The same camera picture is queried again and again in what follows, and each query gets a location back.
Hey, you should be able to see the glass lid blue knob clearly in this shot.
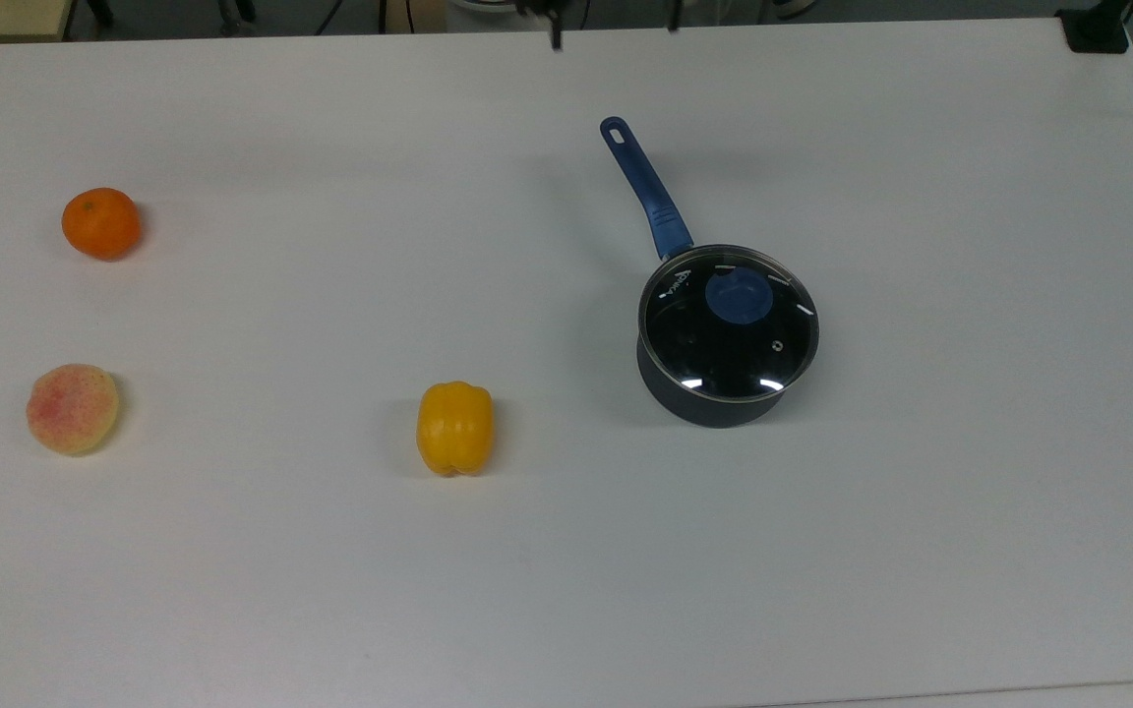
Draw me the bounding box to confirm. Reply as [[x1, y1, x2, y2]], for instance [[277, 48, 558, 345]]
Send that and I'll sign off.
[[638, 244, 820, 403]]

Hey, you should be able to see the pink yellow peach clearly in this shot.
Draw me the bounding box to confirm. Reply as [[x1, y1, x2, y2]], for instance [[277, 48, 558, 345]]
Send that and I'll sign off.
[[26, 363, 122, 456]]

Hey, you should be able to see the dark blue saucepan blue handle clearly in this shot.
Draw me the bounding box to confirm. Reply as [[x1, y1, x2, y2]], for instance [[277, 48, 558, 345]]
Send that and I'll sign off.
[[599, 116, 820, 430]]

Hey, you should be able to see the orange mandarin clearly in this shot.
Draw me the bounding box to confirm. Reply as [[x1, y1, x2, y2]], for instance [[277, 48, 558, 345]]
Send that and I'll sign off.
[[61, 187, 142, 262]]

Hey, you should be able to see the black clamp base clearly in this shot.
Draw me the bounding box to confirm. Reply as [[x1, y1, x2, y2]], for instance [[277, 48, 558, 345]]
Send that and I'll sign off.
[[1056, 0, 1133, 55]]

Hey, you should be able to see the yellow bell pepper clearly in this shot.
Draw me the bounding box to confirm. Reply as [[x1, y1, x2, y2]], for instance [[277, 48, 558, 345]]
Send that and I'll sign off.
[[416, 381, 496, 478]]

